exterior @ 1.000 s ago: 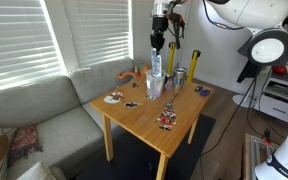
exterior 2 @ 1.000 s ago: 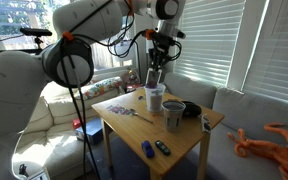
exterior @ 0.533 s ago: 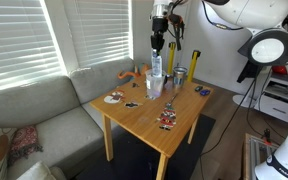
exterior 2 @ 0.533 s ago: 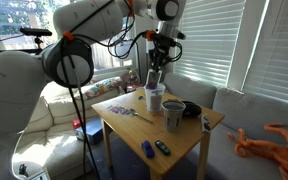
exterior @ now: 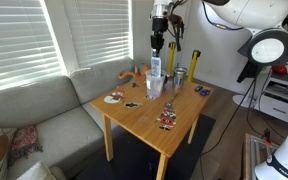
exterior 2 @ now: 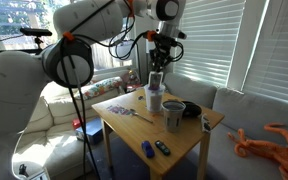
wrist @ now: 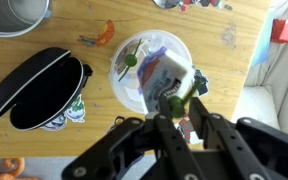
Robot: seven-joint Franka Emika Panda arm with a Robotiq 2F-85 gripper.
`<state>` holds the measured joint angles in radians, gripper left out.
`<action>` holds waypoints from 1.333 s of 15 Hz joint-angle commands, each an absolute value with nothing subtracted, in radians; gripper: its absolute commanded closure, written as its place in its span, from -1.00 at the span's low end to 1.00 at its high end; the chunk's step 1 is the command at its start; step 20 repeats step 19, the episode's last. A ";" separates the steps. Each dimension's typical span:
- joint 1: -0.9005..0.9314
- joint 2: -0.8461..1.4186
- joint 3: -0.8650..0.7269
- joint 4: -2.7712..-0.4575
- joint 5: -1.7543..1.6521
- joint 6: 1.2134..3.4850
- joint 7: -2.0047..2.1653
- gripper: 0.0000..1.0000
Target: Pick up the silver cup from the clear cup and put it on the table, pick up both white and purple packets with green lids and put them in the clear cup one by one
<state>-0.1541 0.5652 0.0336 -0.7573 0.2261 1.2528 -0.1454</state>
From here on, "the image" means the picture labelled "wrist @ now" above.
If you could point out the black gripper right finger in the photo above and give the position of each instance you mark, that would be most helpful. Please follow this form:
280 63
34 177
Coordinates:
224 140

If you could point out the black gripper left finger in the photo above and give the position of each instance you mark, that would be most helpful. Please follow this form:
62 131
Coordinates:
170 143

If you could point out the clear plastic cup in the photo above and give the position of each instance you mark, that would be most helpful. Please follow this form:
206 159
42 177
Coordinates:
127 95

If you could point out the silver metal cup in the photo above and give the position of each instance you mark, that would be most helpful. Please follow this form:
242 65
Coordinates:
14 16

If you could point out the small dark flat figure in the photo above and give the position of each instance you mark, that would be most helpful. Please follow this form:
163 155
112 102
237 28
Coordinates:
202 81

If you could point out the cream sofa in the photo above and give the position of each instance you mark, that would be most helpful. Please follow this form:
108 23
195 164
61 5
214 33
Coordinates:
284 86

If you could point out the wooden table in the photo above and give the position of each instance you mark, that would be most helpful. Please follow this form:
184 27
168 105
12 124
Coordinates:
184 20

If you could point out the red box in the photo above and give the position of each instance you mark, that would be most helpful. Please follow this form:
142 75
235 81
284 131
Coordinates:
285 30

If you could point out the flat orange green figure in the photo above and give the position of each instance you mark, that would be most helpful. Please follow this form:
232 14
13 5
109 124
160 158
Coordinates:
102 35

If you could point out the flat red Santa figure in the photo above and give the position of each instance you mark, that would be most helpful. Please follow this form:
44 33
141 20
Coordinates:
204 3

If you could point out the black bowl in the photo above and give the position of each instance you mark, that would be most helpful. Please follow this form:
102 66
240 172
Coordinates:
40 90

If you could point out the orange octopus plush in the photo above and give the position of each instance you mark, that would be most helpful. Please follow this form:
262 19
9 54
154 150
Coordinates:
12 168

